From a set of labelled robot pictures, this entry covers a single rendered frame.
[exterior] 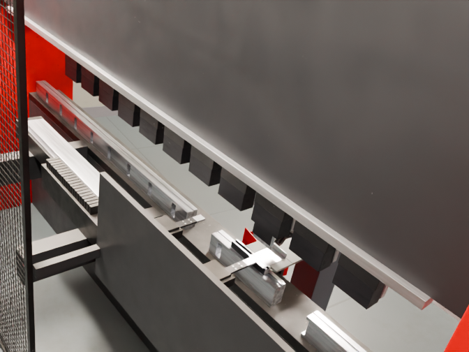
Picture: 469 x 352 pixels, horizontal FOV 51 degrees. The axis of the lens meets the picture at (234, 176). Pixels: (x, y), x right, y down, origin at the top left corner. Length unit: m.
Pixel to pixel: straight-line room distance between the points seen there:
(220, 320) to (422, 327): 2.41
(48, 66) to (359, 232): 2.68
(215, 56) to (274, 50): 0.26
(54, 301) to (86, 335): 0.33
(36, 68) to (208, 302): 2.50
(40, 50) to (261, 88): 2.28
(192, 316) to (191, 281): 0.11
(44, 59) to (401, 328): 2.90
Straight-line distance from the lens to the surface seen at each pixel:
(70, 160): 2.52
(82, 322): 3.05
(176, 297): 1.50
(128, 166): 2.60
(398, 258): 1.29
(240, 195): 1.89
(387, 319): 3.54
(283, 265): 1.99
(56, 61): 3.60
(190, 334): 1.51
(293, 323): 1.95
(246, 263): 1.94
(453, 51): 1.13
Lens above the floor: 2.20
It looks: 29 degrees down
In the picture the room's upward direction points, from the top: 11 degrees clockwise
